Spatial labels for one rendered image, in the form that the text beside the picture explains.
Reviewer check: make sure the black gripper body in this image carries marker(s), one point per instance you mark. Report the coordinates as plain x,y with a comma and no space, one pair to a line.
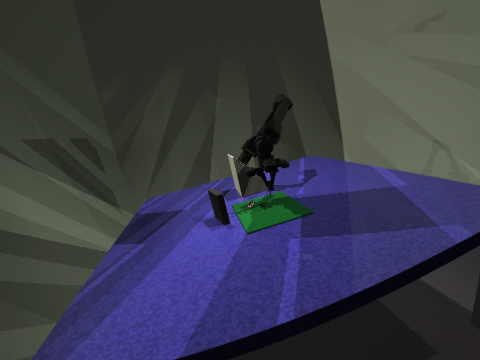
252,171

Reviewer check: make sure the green circuit board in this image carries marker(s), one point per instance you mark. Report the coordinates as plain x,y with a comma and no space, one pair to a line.
279,209

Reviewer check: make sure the black cable with plug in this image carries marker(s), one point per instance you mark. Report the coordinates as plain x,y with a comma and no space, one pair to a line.
271,188

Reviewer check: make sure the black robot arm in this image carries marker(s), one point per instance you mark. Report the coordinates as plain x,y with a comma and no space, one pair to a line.
269,133

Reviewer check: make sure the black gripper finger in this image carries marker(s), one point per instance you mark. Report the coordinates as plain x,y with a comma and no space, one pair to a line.
272,176
263,176

